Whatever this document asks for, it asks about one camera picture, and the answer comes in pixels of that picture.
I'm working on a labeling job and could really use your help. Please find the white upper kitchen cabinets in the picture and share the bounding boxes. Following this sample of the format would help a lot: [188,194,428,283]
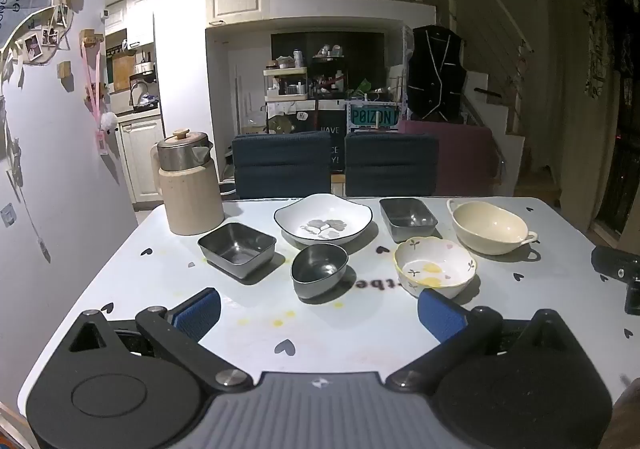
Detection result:
[104,0,156,50]

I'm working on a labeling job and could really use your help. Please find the beige jug with steel top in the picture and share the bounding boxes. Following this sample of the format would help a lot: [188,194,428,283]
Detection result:
[150,128,226,236]

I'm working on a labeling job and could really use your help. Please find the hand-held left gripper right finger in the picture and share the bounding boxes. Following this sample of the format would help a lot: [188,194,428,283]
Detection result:
[385,289,583,392]

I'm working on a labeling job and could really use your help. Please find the black chalkboard sign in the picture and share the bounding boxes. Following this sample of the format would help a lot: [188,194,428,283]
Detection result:
[314,109,347,175]

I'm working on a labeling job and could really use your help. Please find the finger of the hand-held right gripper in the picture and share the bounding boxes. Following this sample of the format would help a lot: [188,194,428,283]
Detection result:
[591,245,640,280]

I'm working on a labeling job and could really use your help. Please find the wall photo collage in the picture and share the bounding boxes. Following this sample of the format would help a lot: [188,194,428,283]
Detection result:
[0,0,83,80]

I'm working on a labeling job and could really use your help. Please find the cream bowl with handles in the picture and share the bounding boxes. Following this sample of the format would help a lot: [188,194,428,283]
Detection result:
[446,200,539,256]

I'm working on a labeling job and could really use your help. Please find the round steel bowl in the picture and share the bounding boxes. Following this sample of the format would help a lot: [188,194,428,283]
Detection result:
[291,244,349,300]

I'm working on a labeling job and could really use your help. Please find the white base cabinet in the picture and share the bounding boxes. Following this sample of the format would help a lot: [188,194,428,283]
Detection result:
[118,116,167,204]

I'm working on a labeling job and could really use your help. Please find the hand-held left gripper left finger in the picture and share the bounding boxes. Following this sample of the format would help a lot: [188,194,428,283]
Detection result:
[65,287,253,392]

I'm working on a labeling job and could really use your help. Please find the pink lanyard with fluffy toy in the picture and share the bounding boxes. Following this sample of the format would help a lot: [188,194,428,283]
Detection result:
[80,29,121,156]

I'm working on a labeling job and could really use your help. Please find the heart printed tablecloth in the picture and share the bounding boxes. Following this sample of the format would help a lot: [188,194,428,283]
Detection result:
[17,196,640,430]

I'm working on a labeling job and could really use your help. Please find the wooden cutting board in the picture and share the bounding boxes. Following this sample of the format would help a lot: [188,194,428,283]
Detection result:
[113,54,137,91]

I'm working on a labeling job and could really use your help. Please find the steel rectangular container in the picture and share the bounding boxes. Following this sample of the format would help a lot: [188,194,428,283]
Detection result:
[197,222,277,280]
[379,198,439,242]

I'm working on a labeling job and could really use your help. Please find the black vest with white trim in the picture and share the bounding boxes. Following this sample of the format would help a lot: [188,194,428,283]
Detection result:
[405,24,469,122]

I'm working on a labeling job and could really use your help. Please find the stair railing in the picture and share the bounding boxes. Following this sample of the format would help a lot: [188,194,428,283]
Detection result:
[447,0,533,130]

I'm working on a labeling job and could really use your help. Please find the floral bowl with yellow rim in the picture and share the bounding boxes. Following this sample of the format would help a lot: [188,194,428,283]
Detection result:
[394,236,477,299]

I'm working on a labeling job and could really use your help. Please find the floral curtain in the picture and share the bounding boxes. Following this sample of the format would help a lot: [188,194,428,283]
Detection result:
[582,0,640,100]

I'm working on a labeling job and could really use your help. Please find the maroon chair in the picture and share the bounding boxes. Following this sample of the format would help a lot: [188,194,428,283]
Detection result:
[397,120,501,197]

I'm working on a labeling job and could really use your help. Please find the teal sign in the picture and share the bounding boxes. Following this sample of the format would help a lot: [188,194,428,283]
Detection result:
[348,105,400,128]

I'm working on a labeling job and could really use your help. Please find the dark blue chair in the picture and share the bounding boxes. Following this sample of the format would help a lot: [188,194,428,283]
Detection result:
[231,132,333,200]
[344,130,440,197]

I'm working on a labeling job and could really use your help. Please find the green plant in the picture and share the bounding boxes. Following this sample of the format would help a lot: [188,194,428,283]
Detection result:
[347,78,373,101]

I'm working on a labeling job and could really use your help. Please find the white plate with dark rim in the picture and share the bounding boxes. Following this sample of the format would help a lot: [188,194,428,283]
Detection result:
[274,194,373,246]

